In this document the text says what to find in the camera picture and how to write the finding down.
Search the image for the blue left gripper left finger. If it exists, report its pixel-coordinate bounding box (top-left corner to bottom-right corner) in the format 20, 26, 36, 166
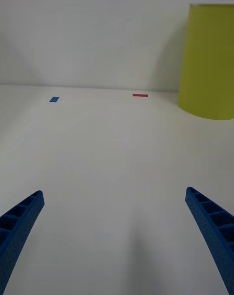
0, 190, 45, 293

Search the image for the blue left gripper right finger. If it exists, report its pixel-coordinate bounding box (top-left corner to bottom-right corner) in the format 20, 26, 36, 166
185, 186, 234, 295

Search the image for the yellow-green waste bin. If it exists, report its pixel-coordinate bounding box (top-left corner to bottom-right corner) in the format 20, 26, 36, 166
177, 2, 234, 121

